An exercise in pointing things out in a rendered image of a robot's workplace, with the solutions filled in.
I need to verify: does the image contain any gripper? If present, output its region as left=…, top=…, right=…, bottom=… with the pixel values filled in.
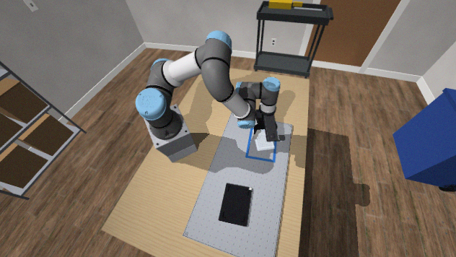
left=253, top=105, right=276, bottom=140

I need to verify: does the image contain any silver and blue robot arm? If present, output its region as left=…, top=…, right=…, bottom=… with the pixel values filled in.
left=136, top=30, right=281, bottom=140

